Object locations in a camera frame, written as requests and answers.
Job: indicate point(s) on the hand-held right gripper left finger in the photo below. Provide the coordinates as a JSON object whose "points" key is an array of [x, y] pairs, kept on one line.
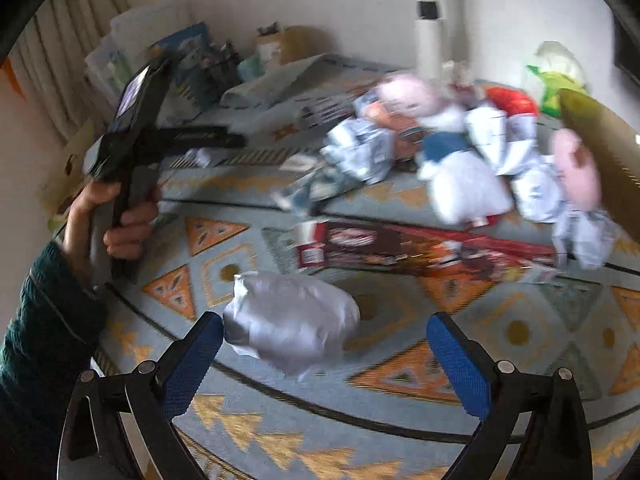
{"points": [[192, 365]]}

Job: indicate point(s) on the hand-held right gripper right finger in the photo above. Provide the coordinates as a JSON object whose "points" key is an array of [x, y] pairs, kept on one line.
{"points": [[457, 365]]}

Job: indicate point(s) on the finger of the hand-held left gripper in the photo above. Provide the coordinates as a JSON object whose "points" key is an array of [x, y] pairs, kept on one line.
{"points": [[200, 138]]}

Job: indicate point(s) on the small white paper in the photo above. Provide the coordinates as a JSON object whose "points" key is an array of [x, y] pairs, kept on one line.
{"points": [[198, 157]]}

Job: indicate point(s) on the silver foil snack bag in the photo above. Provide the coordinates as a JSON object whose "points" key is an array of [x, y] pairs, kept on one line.
{"points": [[290, 320]]}

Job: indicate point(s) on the long red box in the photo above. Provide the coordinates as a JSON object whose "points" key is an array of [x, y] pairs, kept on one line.
{"points": [[400, 247]]}

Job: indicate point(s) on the blue white penguin plush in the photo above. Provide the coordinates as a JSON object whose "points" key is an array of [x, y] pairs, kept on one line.
{"points": [[465, 185]]}

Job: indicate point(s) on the brown ribbed bowl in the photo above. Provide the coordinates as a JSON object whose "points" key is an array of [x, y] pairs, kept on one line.
{"points": [[610, 155]]}

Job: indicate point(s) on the person's left forearm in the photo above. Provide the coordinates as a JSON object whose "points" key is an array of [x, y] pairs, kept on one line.
{"points": [[40, 360]]}

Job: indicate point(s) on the person's left hand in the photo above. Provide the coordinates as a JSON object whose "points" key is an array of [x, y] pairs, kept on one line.
{"points": [[85, 230]]}

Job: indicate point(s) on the blue book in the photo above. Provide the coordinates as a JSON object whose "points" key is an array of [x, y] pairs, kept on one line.
{"points": [[192, 60]]}

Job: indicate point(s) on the stack of books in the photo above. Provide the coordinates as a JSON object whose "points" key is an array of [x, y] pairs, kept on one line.
{"points": [[125, 45]]}

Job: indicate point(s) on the flat brown cardboard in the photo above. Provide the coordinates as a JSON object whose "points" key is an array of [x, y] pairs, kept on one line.
{"points": [[60, 185]]}

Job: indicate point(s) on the beige curtain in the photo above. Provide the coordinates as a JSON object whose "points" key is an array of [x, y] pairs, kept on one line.
{"points": [[60, 60]]}

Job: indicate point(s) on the folded white paper sheet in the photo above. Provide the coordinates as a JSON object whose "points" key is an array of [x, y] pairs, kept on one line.
{"points": [[280, 80]]}

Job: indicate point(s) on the patterned blue orange rug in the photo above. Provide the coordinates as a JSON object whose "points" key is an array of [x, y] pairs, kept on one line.
{"points": [[350, 410]]}

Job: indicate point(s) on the crumpled printed paper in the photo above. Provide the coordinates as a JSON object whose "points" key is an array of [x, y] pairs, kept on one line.
{"points": [[315, 187], [495, 135], [582, 237], [537, 195], [360, 147]]}

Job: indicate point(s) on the brown cardboard box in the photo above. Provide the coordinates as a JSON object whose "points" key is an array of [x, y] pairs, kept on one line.
{"points": [[295, 42]]}

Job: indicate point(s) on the pink plush toy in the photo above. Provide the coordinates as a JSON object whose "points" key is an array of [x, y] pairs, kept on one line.
{"points": [[575, 170], [405, 92]]}

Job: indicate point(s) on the white fan stand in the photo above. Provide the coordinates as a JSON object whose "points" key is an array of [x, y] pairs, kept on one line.
{"points": [[430, 35]]}

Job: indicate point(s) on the red snack bag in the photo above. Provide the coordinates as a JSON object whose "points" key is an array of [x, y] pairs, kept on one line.
{"points": [[510, 102]]}

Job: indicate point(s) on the green white plastic bag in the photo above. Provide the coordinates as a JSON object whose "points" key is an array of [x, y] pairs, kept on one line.
{"points": [[557, 80]]}

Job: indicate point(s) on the black television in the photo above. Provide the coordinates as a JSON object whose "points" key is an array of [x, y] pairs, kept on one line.
{"points": [[631, 55]]}

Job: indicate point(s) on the orange wall decoration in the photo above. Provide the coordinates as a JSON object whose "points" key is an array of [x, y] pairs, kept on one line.
{"points": [[12, 77]]}

